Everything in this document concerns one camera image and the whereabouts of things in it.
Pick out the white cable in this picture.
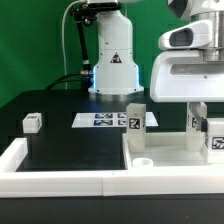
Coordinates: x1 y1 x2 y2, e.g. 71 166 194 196
61 0 84 90

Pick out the white square table top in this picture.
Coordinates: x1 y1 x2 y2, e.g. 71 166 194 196
122 132 207 170

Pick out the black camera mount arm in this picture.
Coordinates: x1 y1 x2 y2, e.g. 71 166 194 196
69 3 97 75

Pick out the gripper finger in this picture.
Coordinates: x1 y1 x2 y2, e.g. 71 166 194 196
189 102 208 132

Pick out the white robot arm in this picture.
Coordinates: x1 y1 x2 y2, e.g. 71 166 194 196
87 0 224 132

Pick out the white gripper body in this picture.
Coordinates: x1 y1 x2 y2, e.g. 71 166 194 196
150 20 224 102

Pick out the white marker sheet with tags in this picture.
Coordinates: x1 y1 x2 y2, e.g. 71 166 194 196
71 112 159 128

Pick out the black cable bundle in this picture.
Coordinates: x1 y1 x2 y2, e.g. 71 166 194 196
45 73 93 91

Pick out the white U-shaped fence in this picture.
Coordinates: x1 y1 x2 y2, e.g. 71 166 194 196
0 138 224 198

